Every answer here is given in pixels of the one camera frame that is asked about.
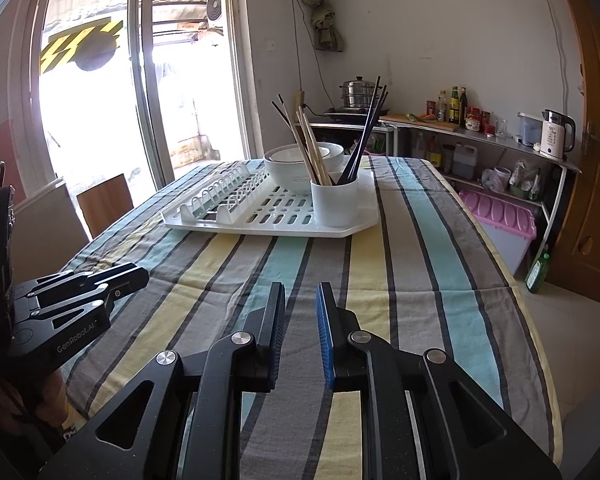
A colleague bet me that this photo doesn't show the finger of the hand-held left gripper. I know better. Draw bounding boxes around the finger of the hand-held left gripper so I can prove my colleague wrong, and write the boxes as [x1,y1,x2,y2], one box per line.
[12,282,119,334]
[25,261,150,306]

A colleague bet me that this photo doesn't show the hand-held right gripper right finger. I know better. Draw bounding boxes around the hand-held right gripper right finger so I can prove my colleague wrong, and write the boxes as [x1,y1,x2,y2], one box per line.
[316,282,563,480]

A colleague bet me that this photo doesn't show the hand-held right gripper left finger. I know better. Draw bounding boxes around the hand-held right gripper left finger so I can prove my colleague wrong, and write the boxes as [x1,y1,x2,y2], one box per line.
[37,282,286,480]

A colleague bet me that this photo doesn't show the white cup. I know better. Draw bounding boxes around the white cup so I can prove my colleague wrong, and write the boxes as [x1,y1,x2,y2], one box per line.
[311,169,358,227]

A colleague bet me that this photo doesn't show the chopsticks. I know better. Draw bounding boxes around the chopsticks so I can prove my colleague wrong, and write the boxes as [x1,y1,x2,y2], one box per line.
[277,93,331,186]

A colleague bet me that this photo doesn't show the person's left hand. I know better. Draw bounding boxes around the person's left hand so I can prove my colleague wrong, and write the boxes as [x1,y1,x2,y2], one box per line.
[7,367,73,441]

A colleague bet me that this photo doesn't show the cartoon printed cloth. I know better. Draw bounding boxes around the cartoon printed cloth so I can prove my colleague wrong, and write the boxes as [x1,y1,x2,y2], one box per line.
[60,410,88,448]

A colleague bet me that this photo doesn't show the striped tablecloth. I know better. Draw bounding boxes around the striped tablecloth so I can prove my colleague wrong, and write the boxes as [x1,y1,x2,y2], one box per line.
[60,154,563,480]

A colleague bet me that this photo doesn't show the white plastic dish rack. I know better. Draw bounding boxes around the white plastic dish rack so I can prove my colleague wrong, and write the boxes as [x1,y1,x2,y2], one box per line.
[161,157,381,237]

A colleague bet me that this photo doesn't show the white bowl dark rim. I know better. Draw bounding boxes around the white bowl dark rim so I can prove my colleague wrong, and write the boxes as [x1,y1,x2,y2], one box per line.
[263,145,331,193]

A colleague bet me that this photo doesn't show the sliding glass door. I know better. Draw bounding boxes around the sliding glass door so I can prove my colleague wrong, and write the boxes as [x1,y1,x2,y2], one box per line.
[7,0,266,201]

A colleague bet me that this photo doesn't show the pink lidded storage box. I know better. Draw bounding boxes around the pink lidded storage box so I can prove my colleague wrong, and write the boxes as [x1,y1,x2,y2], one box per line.
[457,189,537,276]

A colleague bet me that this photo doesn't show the small kitchen shelf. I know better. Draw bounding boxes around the small kitchen shelf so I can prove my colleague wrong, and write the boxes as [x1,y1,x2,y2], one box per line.
[307,119,397,158]

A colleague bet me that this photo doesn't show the green bottle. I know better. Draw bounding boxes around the green bottle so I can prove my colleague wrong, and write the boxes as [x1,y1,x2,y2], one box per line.
[524,247,552,295]

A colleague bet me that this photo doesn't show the round dark sign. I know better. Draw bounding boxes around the round dark sign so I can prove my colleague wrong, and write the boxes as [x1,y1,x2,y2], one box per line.
[74,32,118,72]

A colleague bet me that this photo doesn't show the plastic jug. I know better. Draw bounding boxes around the plastic jug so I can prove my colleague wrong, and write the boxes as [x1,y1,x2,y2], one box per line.
[452,142,480,180]

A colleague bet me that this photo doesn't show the black induction cooker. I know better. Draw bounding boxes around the black induction cooker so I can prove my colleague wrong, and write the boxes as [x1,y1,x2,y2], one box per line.
[325,106,391,120]

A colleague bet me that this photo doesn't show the yellow black striped sign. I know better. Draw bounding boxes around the yellow black striped sign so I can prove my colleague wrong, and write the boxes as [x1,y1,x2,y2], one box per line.
[40,19,123,73]

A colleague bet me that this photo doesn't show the wooden cutting board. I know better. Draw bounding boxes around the wooden cutting board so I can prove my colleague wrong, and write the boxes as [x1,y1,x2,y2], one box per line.
[380,112,463,133]

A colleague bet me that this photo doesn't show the steel steamer pot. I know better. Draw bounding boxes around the steel steamer pot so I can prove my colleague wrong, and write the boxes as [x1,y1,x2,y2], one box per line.
[341,76,381,110]

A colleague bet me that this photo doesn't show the plastic bags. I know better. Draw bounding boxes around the plastic bags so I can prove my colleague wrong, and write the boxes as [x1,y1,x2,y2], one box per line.
[510,159,543,201]

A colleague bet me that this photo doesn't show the long metal kitchen shelf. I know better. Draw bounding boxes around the long metal kitchen shelf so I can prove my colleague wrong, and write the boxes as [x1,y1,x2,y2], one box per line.
[380,119,581,271]

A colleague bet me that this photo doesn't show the water filter pitcher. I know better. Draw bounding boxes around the water filter pitcher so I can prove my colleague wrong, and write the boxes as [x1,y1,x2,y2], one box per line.
[517,112,545,147]

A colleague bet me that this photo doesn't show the white electric kettle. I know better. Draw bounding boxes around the white electric kettle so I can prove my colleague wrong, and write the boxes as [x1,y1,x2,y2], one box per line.
[539,109,577,161]

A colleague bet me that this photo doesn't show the wooden door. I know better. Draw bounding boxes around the wooden door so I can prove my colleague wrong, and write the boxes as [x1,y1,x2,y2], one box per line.
[550,0,600,306]

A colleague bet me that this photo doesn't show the tied grey curtain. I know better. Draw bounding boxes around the tied grey curtain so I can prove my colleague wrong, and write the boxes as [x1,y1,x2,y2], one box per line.
[295,0,346,53]

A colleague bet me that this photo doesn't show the metal door handle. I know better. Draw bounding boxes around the metal door handle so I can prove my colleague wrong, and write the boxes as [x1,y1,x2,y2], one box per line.
[582,120,600,157]

